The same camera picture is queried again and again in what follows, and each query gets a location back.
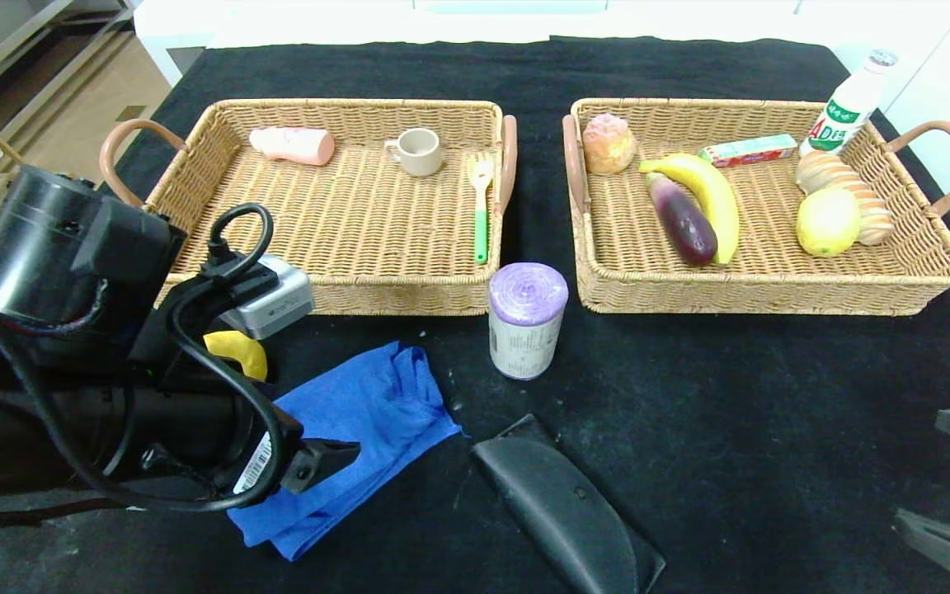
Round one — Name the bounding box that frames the purple garbage bag roll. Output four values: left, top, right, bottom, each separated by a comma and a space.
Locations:
487, 262, 569, 381

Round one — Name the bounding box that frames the grey shelf unit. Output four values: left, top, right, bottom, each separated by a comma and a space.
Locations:
0, 0, 138, 108

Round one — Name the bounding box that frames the beige ceramic cup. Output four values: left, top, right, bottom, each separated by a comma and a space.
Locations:
383, 128, 444, 178

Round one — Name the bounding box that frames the yellow toy pear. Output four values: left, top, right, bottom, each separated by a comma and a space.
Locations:
203, 330, 268, 382

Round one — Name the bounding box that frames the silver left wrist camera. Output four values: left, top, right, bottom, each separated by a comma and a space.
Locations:
219, 254, 315, 341

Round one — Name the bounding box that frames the green and red candy box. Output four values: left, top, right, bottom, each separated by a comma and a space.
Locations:
698, 134, 799, 170

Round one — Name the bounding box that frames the wicker basket with pink handles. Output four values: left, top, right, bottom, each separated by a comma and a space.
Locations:
562, 97, 950, 317
99, 98, 519, 317

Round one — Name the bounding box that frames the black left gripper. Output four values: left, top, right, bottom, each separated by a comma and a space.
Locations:
129, 380, 361, 500

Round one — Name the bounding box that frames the pink toy bun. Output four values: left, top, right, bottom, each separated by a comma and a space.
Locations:
581, 113, 637, 176

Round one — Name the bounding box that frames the pink plastic bottle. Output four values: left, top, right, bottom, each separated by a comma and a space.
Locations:
248, 126, 336, 167

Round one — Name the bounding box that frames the blue microfibre cloth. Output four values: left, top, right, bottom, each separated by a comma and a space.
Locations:
228, 341, 463, 562

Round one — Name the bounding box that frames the black leather pouch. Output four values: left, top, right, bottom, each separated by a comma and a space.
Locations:
470, 414, 666, 594

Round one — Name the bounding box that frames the yellow toy banana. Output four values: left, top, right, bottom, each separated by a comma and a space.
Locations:
638, 153, 741, 266

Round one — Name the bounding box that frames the yellow toy lemon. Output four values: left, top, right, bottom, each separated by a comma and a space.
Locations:
796, 187, 862, 257

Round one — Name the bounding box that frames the white milk drink bottle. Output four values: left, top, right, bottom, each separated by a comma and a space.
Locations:
799, 49, 898, 156

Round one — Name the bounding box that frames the striped toy bread loaf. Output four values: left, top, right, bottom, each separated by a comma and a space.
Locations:
795, 150, 896, 247

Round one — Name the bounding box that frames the purple toy eggplant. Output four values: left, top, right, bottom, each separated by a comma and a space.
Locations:
646, 172, 719, 267

